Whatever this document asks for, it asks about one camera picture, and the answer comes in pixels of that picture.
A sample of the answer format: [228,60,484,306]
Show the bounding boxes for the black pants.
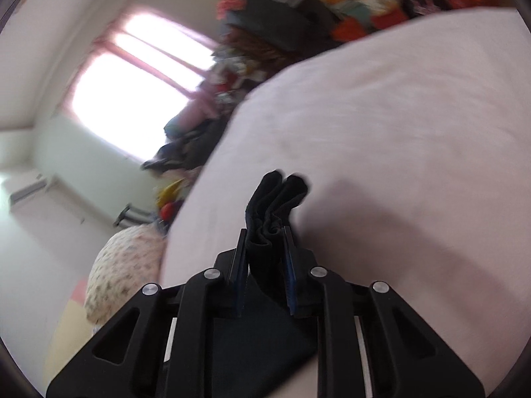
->
[212,171,317,397]

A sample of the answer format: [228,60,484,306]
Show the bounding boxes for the cream and pink headboard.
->
[43,279,93,388]

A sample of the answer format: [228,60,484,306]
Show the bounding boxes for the rolled bear print quilt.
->
[84,224,167,327]

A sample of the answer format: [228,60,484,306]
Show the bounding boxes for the yellow plush toy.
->
[156,179,186,209]

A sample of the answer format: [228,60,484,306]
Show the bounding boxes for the chair with dark clothes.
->
[140,117,229,174]

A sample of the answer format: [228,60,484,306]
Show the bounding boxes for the pink bed sheet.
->
[161,8,530,393]

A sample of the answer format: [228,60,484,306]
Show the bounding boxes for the white air conditioner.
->
[4,171,48,206]

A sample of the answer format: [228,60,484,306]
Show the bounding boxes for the pink curtains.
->
[60,5,217,163]

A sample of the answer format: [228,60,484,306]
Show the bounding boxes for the cluttered white shelf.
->
[207,0,503,50]

